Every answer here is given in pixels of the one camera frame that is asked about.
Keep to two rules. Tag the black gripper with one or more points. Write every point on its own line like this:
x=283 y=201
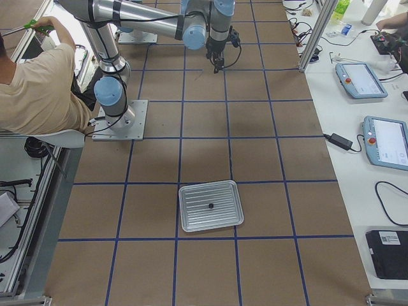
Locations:
x=214 y=50

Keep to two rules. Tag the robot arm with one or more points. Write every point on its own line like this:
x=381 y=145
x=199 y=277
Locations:
x=198 y=24

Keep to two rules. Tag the far teach pendant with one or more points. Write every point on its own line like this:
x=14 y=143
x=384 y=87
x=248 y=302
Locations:
x=359 y=81

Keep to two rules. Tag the teach pendant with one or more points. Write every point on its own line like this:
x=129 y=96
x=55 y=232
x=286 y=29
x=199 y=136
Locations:
x=359 y=81
x=385 y=142

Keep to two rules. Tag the black power adapter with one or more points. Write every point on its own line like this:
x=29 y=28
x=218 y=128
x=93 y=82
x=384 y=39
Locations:
x=339 y=141

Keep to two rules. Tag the person in beige shirt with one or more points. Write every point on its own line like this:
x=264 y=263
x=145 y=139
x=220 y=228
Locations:
x=37 y=97

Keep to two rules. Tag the near teach pendant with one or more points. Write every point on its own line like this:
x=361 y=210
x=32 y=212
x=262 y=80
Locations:
x=385 y=142

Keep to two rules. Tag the black box with label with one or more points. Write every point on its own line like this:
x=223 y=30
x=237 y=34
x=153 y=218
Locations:
x=388 y=250

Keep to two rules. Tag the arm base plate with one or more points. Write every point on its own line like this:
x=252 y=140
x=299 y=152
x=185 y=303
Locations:
x=131 y=126
x=135 y=37

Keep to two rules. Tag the aluminium frame post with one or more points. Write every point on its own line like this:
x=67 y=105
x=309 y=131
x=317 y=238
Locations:
x=317 y=33

